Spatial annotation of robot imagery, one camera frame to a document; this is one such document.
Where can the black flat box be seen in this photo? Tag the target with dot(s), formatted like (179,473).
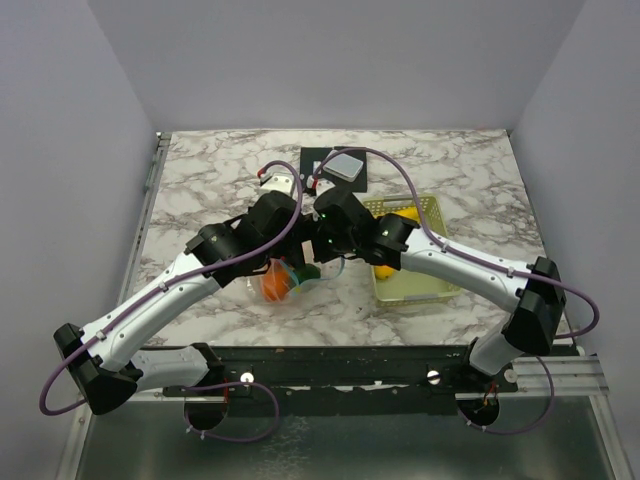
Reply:
(311,157)

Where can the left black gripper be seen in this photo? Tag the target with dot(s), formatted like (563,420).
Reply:
(284,249)

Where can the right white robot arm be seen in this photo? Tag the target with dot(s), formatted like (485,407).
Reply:
(529,293)

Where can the pale green plastic basket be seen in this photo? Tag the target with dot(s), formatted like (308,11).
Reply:
(404,287)

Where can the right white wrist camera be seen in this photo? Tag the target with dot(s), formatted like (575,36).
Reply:
(317,186)

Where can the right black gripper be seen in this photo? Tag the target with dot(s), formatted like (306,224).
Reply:
(319,254)

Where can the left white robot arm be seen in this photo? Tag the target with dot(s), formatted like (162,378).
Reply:
(99,356)

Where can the clear zip top bag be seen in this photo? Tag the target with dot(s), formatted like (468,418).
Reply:
(329,273)

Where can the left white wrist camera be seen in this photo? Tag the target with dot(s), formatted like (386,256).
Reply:
(276,181)

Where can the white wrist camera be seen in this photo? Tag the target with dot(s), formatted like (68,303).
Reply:
(276,181)
(317,186)

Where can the green lime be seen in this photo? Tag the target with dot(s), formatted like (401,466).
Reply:
(307,273)

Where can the yellow banana bunch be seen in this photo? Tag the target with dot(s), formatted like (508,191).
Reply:
(410,213)

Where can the black metal base rail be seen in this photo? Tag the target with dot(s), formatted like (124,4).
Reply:
(350,381)

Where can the grey white small box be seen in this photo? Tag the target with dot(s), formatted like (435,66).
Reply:
(344,167)

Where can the orange tangerine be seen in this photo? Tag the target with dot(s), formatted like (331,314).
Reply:
(275,284)

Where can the yellow orange mango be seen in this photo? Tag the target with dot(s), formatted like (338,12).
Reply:
(383,272)

